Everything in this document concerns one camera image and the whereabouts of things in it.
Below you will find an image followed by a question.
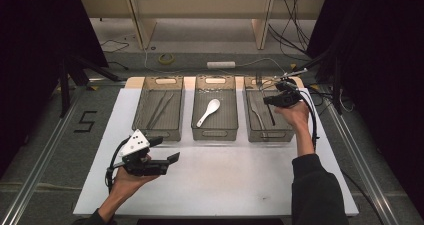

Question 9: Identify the yellow tape roll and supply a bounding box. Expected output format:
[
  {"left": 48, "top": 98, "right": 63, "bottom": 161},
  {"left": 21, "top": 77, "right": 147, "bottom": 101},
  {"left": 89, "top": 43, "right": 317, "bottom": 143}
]
[{"left": 157, "top": 53, "right": 176, "bottom": 66}]

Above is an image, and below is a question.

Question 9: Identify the person's left hand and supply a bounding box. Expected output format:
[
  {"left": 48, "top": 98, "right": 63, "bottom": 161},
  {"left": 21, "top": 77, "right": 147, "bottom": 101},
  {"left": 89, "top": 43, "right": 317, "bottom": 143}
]
[{"left": 110, "top": 165, "right": 160, "bottom": 201}]

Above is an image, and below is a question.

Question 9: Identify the metal chopstick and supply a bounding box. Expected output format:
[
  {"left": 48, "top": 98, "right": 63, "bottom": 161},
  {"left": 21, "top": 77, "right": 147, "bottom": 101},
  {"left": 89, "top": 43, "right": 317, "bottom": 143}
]
[
  {"left": 145, "top": 90, "right": 168, "bottom": 130},
  {"left": 150, "top": 92, "right": 175, "bottom": 131}
]

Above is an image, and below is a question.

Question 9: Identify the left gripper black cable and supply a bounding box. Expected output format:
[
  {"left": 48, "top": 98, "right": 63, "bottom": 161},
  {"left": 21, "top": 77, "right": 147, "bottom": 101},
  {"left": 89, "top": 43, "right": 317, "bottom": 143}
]
[{"left": 104, "top": 137, "right": 130, "bottom": 195}]

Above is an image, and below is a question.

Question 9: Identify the thin black floor cable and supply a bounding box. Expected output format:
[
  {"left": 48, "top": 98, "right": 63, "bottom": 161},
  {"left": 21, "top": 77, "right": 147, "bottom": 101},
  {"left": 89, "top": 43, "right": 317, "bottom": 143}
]
[{"left": 96, "top": 38, "right": 131, "bottom": 54}]

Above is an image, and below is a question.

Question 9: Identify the white ceramic spoon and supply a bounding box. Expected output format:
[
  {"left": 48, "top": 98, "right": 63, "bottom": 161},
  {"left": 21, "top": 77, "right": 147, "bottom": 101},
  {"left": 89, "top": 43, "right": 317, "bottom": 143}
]
[{"left": 195, "top": 98, "right": 222, "bottom": 129}]

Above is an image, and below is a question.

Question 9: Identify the pale wooden shelf unit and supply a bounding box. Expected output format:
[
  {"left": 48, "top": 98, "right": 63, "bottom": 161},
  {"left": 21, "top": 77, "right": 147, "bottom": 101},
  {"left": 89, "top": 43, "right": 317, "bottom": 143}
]
[{"left": 75, "top": 0, "right": 330, "bottom": 51}]

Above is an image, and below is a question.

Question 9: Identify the white power strip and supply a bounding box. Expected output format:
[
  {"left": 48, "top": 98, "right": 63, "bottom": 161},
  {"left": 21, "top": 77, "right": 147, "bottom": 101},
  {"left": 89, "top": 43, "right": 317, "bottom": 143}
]
[{"left": 206, "top": 60, "right": 237, "bottom": 70}]

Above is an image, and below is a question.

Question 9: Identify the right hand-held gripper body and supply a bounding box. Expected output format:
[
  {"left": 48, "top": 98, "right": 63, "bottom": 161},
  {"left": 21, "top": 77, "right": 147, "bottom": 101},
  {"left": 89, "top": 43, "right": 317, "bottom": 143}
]
[{"left": 272, "top": 68, "right": 310, "bottom": 109}]

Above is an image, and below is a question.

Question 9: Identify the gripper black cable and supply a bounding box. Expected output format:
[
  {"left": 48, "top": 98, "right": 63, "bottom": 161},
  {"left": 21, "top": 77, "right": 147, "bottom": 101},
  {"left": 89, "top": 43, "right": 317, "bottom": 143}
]
[
  {"left": 293, "top": 84, "right": 322, "bottom": 152},
  {"left": 104, "top": 137, "right": 130, "bottom": 195}
]

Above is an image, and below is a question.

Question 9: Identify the white power strip cable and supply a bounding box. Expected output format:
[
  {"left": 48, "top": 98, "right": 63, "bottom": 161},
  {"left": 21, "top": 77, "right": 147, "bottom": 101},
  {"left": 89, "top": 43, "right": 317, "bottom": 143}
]
[{"left": 234, "top": 57, "right": 288, "bottom": 76}]

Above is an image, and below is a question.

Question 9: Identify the black curtain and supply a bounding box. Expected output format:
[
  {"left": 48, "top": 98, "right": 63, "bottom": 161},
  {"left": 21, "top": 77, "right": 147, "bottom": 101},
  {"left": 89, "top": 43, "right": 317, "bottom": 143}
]
[
  {"left": 0, "top": 0, "right": 110, "bottom": 174},
  {"left": 305, "top": 0, "right": 424, "bottom": 217}
]

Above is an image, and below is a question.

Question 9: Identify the person's right hand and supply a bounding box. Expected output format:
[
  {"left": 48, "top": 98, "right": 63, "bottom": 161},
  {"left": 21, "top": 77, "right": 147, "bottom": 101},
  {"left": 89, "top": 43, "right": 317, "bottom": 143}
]
[{"left": 273, "top": 100, "right": 311, "bottom": 133}]

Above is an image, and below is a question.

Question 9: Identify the aluminium floor rail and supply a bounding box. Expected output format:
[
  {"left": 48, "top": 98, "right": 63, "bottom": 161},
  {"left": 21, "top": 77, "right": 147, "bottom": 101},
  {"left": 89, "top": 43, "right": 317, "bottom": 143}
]
[
  {"left": 319, "top": 94, "right": 401, "bottom": 225},
  {"left": 0, "top": 84, "right": 85, "bottom": 225}
]

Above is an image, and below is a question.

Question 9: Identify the bundle of black cables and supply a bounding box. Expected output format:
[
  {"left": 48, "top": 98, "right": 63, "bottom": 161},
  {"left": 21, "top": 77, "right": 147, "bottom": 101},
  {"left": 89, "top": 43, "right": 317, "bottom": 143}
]
[{"left": 267, "top": 0, "right": 312, "bottom": 61}]

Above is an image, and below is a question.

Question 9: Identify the black metal stand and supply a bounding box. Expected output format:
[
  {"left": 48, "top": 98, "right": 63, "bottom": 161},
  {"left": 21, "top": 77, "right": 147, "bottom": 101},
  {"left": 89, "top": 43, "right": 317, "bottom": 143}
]
[
  {"left": 57, "top": 55, "right": 122, "bottom": 118},
  {"left": 285, "top": 47, "right": 345, "bottom": 115}
]

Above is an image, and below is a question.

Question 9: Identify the white table mat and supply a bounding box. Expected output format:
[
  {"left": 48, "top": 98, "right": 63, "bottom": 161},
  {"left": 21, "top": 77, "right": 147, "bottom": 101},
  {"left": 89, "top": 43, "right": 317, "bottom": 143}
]
[{"left": 72, "top": 86, "right": 360, "bottom": 218}]

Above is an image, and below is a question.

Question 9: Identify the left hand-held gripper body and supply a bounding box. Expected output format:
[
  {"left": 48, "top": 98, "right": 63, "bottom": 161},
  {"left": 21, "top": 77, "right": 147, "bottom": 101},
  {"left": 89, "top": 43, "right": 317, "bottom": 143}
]
[{"left": 119, "top": 128, "right": 170, "bottom": 178}]

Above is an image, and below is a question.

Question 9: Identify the smoky clear plastic bin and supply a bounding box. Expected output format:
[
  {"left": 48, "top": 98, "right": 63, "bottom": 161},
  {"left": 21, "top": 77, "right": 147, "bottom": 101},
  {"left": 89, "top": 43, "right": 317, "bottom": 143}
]
[
  {"left": 242, "top": 75, "right": 299, "bottom": 143},
  {"left": 191, "top": 74, "right": 240, "bottom": 142},
  {"left": 131, "top": 75, "right": 185, "bottom": 142}
]

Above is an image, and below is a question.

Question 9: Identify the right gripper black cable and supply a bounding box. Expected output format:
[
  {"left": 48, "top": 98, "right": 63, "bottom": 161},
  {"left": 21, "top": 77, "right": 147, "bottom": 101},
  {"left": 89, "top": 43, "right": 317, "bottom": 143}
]
[{"left": 293, "top": 84, "right": 322, "bottom": 152}]

